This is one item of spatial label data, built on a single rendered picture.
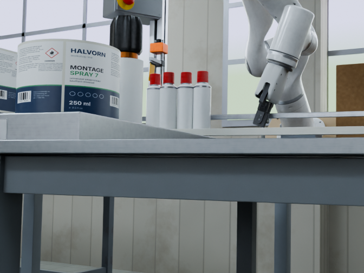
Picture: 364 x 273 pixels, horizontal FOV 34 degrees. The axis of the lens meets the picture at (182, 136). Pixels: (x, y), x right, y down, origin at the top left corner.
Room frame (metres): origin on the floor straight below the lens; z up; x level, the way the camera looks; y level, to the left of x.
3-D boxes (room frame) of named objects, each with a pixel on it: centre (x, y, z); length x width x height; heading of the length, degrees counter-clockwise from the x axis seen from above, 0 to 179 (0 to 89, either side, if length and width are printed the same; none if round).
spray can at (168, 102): (1.72, 0.04, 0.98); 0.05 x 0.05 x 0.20
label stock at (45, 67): (1.16, 0.23, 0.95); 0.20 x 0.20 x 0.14
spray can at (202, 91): (1.69, -0.06, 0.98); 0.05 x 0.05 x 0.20
